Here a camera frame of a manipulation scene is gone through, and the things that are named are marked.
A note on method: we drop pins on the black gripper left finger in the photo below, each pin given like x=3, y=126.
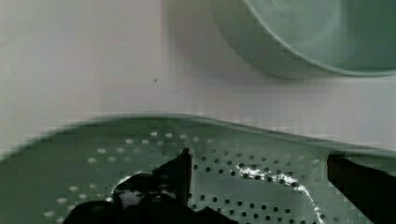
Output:
x=159, y=196

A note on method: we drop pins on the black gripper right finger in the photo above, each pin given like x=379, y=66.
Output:
x=370, y=190

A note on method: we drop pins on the green plastic strainer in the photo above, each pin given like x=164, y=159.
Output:
x=251, y=175

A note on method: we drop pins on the green mug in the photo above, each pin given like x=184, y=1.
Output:
x=311, y=38

